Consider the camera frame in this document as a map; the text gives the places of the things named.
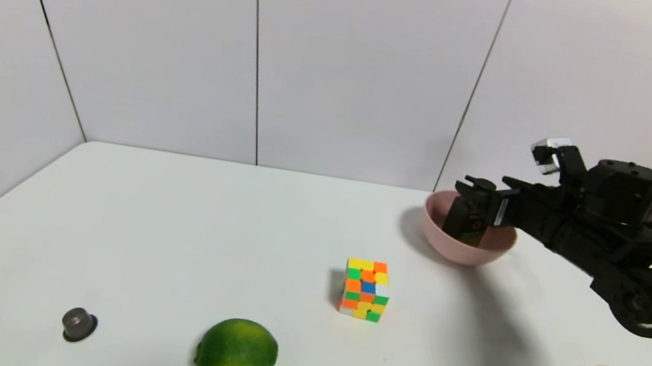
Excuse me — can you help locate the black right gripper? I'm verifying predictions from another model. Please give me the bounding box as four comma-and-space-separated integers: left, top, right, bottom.
448, 172, 565, 250

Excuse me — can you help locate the black pump bottle green label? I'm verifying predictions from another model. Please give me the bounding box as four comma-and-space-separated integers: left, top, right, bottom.
440, 173, 499, 250

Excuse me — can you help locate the pink bowl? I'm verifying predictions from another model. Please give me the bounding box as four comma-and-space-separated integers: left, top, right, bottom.
415, 187, 523, 274

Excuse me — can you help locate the multicolour puzzle cube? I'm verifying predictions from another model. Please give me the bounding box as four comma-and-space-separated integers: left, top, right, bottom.
337, 257, 394, 324

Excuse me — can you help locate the green lime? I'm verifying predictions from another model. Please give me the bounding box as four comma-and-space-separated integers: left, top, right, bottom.
193, 312, 283, 366

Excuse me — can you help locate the small grey metal knob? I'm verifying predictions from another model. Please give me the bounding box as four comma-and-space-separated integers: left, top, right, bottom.
59, 305, 100, 346

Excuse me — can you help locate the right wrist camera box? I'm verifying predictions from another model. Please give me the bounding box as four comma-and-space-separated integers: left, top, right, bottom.
526, 134, 593, 191

